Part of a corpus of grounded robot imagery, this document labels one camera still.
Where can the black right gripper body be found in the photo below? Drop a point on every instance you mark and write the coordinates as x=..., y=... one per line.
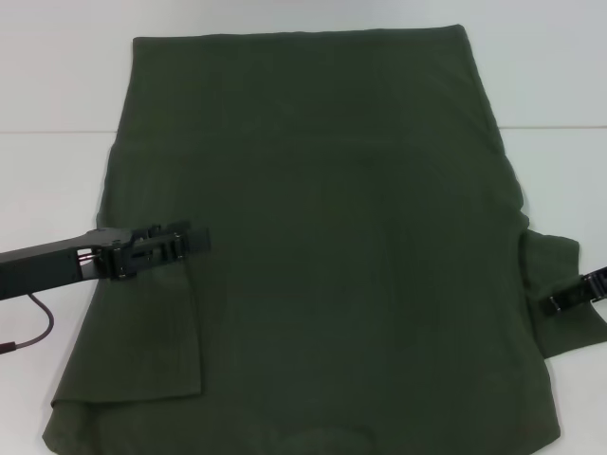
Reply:
x=598, y=284

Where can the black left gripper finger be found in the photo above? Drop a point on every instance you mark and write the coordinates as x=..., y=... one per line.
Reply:
x=194, y=241
x=137, y=260

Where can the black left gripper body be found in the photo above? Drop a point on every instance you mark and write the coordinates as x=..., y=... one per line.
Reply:
x=47, y=265

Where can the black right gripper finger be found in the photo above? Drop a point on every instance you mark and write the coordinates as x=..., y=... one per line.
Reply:
x=569, y=296

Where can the dark green t-shirt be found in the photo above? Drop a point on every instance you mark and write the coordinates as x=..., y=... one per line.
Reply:
x=332, y=213

